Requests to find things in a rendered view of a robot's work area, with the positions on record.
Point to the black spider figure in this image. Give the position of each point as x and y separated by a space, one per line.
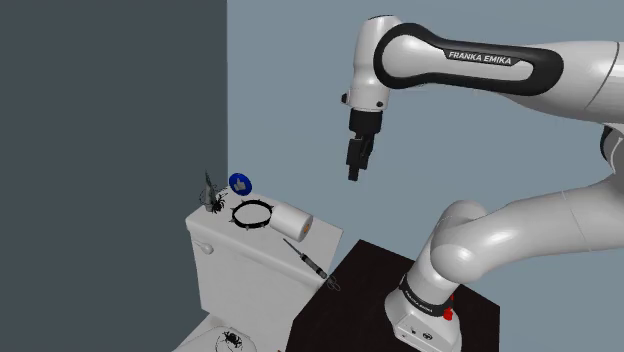
219 201
232 338

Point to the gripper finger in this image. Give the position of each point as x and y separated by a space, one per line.
369 148
354 161

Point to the grey pointed cone ornament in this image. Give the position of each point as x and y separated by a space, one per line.
209 187

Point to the thin black grey pointed tool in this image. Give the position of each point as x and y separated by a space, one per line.
307 261

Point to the dark robot stand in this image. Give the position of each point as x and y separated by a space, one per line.
351 312

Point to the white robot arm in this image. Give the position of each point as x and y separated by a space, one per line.
492 239

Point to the blue round thumbs-up badge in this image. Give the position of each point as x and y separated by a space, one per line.
240 184

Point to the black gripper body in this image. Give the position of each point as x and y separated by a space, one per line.
365 122

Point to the white toilet paper roll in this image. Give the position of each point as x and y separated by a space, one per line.
288 220

